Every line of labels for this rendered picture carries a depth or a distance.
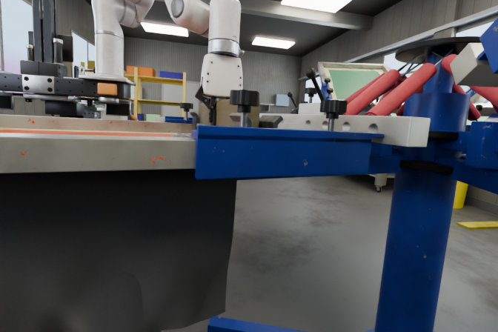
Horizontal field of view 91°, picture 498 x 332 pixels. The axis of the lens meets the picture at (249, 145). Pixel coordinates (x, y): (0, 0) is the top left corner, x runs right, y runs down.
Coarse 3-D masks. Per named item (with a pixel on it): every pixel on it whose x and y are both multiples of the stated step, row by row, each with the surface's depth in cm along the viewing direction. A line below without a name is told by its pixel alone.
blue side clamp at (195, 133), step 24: (216, 144) 32; (240, 144) 33; (264, 144) 34; (288, 144) 36; (312, 144) 37; (336, 144) 39; (360, 144) 41; (216, 168) 32; (240, 168) 33; (264, 168) 35; (288, 168) 36; (312, 168) 38; (336, 168) 40; (360, 168) 42
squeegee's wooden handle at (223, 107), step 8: (200, 104) 78; (216, 104) 60; (224, 104) 54; (232, 104) 49; (200, 112) 78; (208, 112) 68; (216, 112) 60; (224, 112) 54; (232, 112) 49; (256, 112) 44; (200, 120) 78; (216, 120) 60; (224, 120) 54; (232, 120) 49; (256, 120) 44
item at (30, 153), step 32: (32, 128) 68; (64, 128) 71; (96, 128) 74; (128, 128) 78; (160, 128) 81; (192, 128) 85; (0, 160) 24; (32, 160) 25; (64, 160) 26; (96, 160) 28; (128, 160) 29; (160, 160) 30; (192, 160) 32
